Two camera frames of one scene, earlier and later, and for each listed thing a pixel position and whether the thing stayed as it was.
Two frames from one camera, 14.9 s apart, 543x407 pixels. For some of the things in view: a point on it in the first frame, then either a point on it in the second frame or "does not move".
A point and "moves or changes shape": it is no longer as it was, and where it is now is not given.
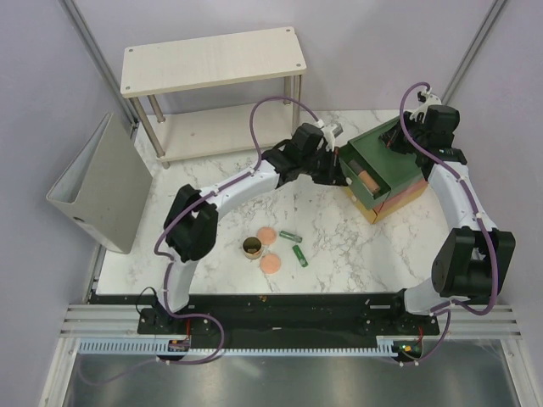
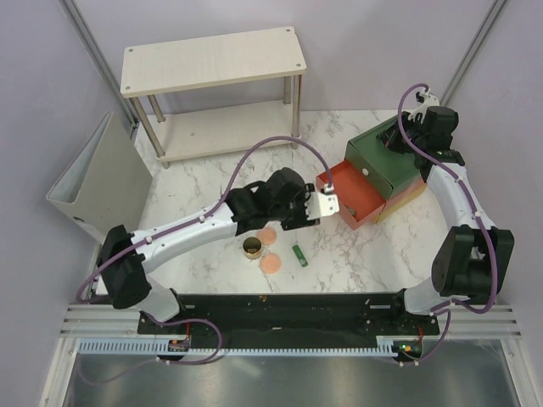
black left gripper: (337, 175) to (302, 221)
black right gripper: (392, 137) does not move
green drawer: (366, 186) moves or changes shape
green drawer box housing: (397, 170) does not move
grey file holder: (106, 186) does not move
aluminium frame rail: (116, 321) does not move
